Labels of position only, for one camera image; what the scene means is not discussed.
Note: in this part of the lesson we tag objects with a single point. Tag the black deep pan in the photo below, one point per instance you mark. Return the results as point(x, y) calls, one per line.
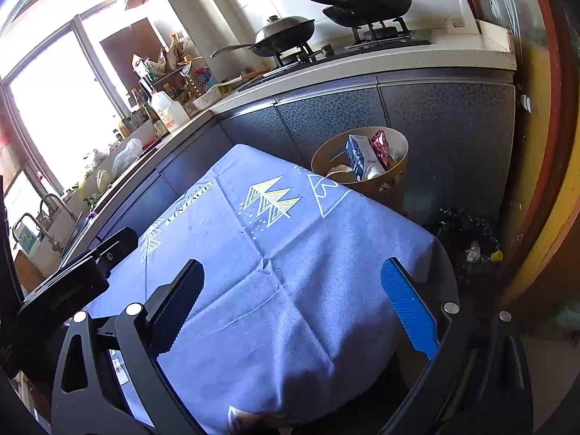
point(371, 4)

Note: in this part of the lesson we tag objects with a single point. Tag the narrow grey patterned cabinet door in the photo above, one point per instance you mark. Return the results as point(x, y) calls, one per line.
point(253, 131)

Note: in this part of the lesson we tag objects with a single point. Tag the blue printed tablecloth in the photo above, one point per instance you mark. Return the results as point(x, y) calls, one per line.
point(281, 244)

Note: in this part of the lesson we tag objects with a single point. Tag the black gas stove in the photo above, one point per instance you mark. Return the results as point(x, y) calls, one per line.
point(394, 38)

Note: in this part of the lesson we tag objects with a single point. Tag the small yellow cap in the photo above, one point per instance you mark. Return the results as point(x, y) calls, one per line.
point(496, 256)

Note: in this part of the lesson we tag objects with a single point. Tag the large kitchen window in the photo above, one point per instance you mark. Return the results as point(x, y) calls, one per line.
point(59, 99)

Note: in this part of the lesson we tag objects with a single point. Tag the grey patterned end cabinet door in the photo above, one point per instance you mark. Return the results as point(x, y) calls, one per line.
point(453, 145)

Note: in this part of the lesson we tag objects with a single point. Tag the white plastic clip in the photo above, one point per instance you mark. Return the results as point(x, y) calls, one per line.
point(525, 103)

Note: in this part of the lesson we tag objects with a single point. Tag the grey corner cabinet front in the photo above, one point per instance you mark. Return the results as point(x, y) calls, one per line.
point(172, 176)

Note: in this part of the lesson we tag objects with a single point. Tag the white packet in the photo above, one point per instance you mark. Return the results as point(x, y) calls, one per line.
point(340, 173)

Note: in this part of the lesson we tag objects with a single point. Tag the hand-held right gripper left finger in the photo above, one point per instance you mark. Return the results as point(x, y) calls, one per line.
point(176, 308)

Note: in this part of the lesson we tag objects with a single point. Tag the dark sauce bottle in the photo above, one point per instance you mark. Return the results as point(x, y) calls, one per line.
point(157, 122)

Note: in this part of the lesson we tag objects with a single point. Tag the metal sink faucet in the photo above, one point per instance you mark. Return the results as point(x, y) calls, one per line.
point(54, 217)

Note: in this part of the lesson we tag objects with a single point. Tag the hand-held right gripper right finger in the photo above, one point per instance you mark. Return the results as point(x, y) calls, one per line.
point(408, 308)

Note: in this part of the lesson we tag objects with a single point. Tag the black trash bag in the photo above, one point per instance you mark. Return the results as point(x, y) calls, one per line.
point(457, 231)

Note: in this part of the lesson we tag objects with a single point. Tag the cluttered condiment rack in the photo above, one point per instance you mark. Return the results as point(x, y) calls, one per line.
point(167, 63)

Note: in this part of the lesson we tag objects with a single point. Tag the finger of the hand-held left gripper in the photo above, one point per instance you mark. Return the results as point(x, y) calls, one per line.
point(113, 249)

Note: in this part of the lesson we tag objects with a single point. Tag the blue label container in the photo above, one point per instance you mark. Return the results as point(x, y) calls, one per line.
point(205, 78)

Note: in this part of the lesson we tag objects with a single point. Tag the round beige trash bin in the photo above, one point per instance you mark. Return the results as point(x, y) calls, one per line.
point(389, 185)

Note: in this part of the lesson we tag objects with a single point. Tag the blue drink carton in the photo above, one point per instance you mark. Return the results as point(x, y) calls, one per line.
point(360, 156)

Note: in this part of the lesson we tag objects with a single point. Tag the maroon foil packet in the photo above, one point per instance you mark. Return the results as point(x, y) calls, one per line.
point(379, 145)

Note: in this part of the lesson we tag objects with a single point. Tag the white plastic bag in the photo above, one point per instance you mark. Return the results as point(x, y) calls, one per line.
point(127, 156)

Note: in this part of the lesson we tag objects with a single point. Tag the white snack pouch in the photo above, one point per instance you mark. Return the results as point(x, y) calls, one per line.
point(377, 173)

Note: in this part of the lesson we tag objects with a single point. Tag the wide grey patterned cabinet door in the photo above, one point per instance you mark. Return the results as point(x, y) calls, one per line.
point(326, 113)

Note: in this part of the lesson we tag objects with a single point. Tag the red framed glass door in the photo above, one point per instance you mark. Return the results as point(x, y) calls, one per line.
point(498, 0)

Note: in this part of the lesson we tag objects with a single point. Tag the white plastic jug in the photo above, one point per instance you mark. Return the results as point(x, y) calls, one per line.
point(170, 113)

